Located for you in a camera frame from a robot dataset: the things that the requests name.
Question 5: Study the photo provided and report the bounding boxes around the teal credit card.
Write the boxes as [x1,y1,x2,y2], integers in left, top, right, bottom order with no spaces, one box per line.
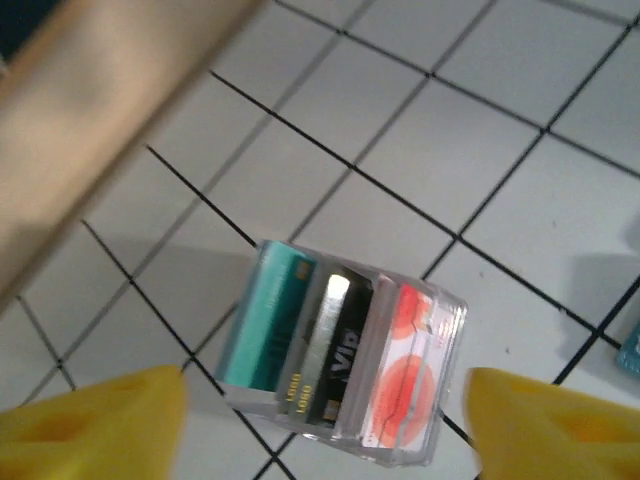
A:
[218,239,318,392]

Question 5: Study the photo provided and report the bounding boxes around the clear acrylic card box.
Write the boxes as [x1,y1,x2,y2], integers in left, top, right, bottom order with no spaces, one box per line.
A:
[214,238,469,469]

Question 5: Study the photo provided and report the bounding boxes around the black credit card gold logo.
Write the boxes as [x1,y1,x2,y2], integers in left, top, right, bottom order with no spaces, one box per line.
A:
[278,279,327,417]

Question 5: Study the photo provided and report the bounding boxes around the teal leather card holder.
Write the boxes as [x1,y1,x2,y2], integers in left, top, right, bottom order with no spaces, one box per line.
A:
[613,324,640,376]

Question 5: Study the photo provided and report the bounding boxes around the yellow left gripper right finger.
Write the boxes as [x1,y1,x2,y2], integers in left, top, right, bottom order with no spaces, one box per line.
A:
[464,366,640,480]

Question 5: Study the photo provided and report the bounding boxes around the dark grey VIP card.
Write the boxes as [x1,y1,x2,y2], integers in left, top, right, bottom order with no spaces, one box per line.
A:
[309,266,375,432]

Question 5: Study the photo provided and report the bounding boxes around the white card red circles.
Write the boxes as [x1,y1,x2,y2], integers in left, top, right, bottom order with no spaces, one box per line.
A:
[363,283,452,452]

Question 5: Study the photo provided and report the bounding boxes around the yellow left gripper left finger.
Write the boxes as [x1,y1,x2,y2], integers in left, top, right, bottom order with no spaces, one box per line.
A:
[0,364,191,480]

